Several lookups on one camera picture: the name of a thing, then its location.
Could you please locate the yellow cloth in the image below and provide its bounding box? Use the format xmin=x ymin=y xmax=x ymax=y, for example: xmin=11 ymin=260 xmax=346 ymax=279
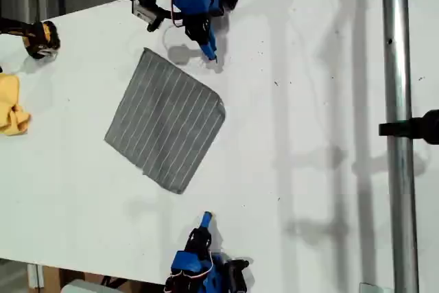
xmin=0 ymin=72 xmax=32 ymax=136

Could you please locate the black yellow power tool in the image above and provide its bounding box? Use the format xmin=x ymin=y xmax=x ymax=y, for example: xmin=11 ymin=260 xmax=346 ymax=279
xmin=0 ymin=16 xmax=62 ymax=60

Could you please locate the black camera stalk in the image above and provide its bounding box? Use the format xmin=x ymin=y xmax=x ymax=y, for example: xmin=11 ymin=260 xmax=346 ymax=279
xmin=146 ymin=8 xmax=172 ymax=32

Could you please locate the black clamp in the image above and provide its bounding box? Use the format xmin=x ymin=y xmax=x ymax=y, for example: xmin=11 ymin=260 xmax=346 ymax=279
xmin=378 ymin=109 xmax=439 ymax=145

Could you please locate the white box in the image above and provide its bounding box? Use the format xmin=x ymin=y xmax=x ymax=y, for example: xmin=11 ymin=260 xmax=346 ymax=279
xmin=61 ymin=279 xmax=114 ymax=293

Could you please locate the black camera box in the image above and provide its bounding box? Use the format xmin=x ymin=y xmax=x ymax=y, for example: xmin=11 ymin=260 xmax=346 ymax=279
xmin=131 ymin=0 xmax=157 ymax=23
xmin=224 ymin=258 xmax=250 ymax=292

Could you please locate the brown cardboard box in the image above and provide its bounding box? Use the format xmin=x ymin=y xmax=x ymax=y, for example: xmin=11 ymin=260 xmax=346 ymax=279
xmin=43 ymin=265 xmax=165 ymax=293

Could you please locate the grey striped towel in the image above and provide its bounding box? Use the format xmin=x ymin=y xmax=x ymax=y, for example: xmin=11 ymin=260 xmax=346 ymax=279
xmin=104 ymin=47 xmax=226 ymax=195

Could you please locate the steel post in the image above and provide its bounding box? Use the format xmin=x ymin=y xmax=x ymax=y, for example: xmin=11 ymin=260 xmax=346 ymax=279
xmin=381 ymin=0 xmax=420 ymax=293

